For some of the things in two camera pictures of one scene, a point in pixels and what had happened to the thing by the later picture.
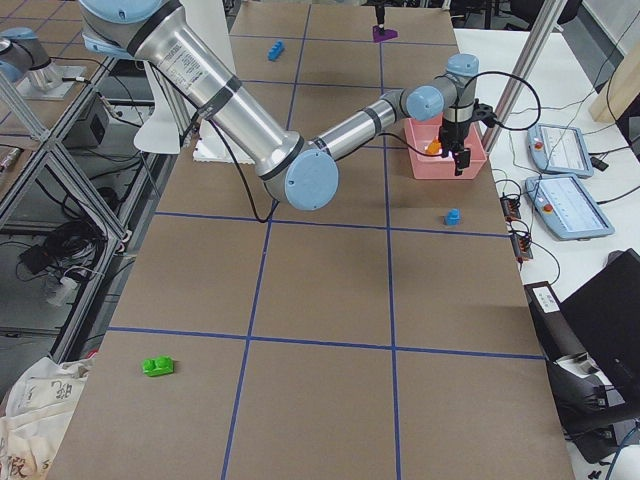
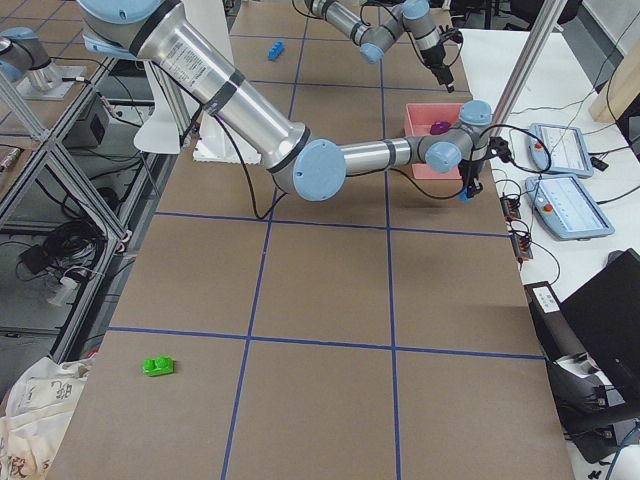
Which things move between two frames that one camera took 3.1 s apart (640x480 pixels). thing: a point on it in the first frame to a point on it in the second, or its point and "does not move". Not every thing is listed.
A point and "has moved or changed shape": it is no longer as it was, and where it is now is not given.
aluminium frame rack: x=67 y=233 does not move
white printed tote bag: x=36 y=417 does not move
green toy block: x=157 y=366 does not move
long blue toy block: x=277 y=49 does not move
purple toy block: x=388 y=34 has moved or changed shape
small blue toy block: x=453 y=216 to x=463 y=196
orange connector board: x=510 y=210 does not move
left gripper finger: x=380 y=12 to x=434 y=56
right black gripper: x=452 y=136 to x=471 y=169
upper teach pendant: x=559 y=149 does not move
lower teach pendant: x=564 y=207 does not move
